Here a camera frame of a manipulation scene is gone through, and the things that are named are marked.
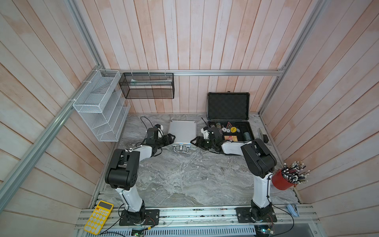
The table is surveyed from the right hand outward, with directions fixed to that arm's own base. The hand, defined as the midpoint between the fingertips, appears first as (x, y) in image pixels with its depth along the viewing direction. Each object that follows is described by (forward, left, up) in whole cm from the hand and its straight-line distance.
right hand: (192, 142), depth 98 cm
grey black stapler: (+6, -50, -1) cm, 50 cm away
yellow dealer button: (+14, -31, -2) cm, 34 cm away
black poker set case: (+24, -29, +7) cm, 38 cm away
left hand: (+1, +14, +2) cm, 14 cm away
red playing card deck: (+6, -27, -2) cm, 28 cm away
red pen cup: (-25, -50, -3) cm, 56 cm away
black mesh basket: (+37, +33, +21) cm, 54 cm away
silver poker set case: (+8, +6, +2) cm, 10 cm away
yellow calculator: (-45, +47, -2) cm, 65 cm away
